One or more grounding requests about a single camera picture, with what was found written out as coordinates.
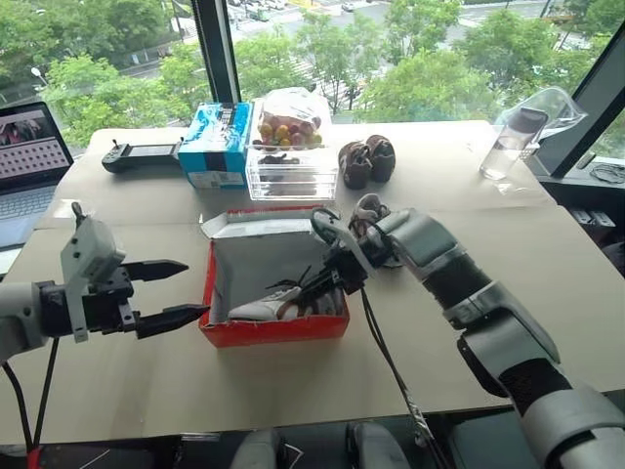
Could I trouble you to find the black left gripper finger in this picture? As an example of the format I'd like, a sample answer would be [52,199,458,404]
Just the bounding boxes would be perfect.
[135,303,212,340]
[120,259,190,284]

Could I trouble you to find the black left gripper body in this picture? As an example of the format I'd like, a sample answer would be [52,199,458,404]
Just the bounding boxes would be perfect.
[82,266,142,337]

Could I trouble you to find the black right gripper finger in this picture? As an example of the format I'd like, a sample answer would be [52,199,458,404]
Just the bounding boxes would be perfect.
[306,279,347,308]
[299,266,340,298]

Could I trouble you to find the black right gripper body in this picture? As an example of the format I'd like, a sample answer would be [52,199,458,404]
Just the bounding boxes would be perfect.
[322,245,371,296]

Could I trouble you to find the white brown small shoe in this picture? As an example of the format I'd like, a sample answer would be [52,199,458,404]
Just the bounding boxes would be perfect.
[348,192,407,269]
[228,277,344,322]

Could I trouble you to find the red cardboard shoebox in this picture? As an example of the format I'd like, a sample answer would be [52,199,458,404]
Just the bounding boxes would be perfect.
[197,204,353,349]

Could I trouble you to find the beige cardboard table cover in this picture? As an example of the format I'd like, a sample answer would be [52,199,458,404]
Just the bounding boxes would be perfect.
[0,119,625,447]

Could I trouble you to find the clear acrylic drawer box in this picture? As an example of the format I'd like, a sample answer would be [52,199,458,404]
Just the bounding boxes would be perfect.
[245,140,340,201]

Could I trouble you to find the dark brown small shoe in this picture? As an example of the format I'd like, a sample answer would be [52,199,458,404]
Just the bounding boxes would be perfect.
[364,134,397,185]
[337,140,375,192]

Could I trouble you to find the black remote controller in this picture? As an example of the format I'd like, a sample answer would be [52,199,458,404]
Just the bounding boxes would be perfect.
[101,138,186,175]

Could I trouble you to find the blue white cardboard box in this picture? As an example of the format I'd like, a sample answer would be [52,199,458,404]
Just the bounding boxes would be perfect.
[177,101,256,191]

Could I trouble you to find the grey rounded robot body parts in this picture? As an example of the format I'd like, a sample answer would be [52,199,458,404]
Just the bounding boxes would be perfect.
[228,420,412,469]

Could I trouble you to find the grey laptop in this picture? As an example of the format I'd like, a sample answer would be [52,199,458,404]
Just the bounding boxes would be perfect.
[0,101,75,254]

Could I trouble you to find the plastic bag of colourful balls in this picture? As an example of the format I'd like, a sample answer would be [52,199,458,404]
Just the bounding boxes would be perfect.
[253,87,334,151]

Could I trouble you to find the clear water bottle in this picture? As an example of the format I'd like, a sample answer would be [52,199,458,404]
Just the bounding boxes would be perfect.
[479,107,549,182]

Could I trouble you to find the grey black small device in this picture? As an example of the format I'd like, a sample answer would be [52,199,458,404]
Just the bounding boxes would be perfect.
[569,206,617,230]

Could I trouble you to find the clear plastic bag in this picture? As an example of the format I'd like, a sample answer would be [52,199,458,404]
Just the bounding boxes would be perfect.
[492,86,590,149]

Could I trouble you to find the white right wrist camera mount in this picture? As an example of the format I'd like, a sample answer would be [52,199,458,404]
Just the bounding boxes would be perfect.
[311,207,388,271]

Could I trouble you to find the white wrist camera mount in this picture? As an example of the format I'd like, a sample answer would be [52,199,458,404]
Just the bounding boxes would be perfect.
[311,207,388,271]
[60,201,127,344]

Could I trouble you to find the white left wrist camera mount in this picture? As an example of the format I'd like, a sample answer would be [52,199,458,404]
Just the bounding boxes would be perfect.
[60,201,127,344]

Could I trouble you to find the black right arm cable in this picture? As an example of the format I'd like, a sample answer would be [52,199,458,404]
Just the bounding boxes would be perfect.
[359,286,453,469]

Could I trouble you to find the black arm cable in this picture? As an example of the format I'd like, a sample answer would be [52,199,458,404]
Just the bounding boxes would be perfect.
[359,286,453,469]
[0,335,61,453]

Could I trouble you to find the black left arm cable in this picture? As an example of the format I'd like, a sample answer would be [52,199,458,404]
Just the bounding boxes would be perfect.
[0,335,61,453]

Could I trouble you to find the black window frame post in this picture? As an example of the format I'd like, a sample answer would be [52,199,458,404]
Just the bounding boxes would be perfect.
[191,0,241,105]

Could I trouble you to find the black coiled cable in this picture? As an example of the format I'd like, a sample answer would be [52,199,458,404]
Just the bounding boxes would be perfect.
[589,162,625,186]

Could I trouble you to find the black slanted window frame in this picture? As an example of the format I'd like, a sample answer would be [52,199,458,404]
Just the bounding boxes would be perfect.
[550,19,625,181]

